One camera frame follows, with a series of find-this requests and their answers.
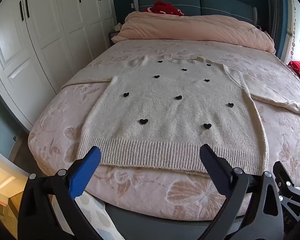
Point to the red cloth on headboard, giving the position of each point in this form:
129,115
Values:
166,8

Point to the pink duvet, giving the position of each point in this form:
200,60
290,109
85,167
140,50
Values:
190,30

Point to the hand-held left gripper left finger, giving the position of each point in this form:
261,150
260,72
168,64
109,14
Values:
86,170

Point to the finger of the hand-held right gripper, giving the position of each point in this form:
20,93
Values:
293,200

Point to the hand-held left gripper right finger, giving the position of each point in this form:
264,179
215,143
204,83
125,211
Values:
212,170

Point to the blue upholstered headboard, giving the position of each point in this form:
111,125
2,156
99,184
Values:
222,5

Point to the cream sweater with black hearts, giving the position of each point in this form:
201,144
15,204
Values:
165,120

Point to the white wardrobe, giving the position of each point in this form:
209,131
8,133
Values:
40,42

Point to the red cloth by window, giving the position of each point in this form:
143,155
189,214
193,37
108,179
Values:
296,66

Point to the grey striped curtain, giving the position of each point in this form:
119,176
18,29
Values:
277,17

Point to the light patterned rug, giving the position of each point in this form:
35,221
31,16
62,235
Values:
95,212

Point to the dark bed base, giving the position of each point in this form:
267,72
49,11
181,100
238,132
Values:
152,222

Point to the dark nightstand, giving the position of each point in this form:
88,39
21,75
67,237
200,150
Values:
113,38

